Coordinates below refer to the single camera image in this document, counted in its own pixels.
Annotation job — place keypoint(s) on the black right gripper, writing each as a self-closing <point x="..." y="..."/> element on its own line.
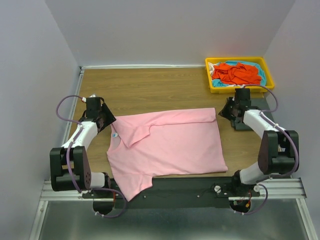
<point x="224" y="112"/>

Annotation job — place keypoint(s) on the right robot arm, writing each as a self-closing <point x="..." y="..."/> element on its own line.
<point x="278" y="155"/>

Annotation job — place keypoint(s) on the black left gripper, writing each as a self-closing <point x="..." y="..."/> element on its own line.
<point x="110" y="117"/>

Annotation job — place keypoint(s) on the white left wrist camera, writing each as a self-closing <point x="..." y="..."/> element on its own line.
<point x="85" y="99"/>

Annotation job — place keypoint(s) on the pink t-shirt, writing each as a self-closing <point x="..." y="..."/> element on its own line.
<point x="174" y="142"/>

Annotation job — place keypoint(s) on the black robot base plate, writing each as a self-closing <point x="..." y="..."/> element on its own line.
<point x="174" y="193"/>

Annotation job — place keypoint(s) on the blue t-shirt in bin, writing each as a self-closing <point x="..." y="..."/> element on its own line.
<point x="262" y="75"/>

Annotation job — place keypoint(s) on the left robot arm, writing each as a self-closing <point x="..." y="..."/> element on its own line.
<point x="69" y="164"/>

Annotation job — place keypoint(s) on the folded dark grey t-shirt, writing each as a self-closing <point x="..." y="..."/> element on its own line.
<point x="256" y="103"/>

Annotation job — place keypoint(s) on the white cloth in bin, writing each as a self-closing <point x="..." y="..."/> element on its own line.
<point x="211" y="67"/>

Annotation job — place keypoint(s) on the yellow plastic bin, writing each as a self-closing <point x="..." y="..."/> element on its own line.
<point x="217" y="87"/>

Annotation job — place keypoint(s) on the orange t-shirt in bin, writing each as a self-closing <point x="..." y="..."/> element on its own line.
<point x="235" y="73"/>

